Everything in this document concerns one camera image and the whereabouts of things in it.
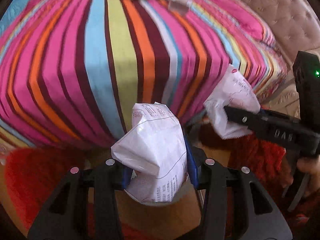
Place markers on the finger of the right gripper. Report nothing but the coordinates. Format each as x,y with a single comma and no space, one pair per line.
284,130

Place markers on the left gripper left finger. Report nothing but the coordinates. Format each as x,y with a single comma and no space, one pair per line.
64,214

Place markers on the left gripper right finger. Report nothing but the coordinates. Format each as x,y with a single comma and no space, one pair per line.
235,206

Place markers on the white pink-print bag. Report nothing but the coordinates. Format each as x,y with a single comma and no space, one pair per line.
232,90

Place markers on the white paper bag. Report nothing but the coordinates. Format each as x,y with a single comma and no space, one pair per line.
155,149

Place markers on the white cardboard box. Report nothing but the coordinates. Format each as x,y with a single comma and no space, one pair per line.
180,6

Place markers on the person's right hand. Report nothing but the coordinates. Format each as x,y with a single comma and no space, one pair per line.
308,172

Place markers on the tufted beige headboard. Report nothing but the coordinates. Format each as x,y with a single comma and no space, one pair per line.
293,22

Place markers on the red shaggy rug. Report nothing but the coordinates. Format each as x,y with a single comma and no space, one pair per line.
29,177

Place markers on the pink pillow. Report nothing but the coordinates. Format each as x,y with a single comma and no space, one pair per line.
248,20

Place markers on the striped colourful bed sheet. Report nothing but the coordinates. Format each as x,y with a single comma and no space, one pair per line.
71,70

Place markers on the blue patterned quilt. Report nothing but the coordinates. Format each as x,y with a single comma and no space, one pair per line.
14,9

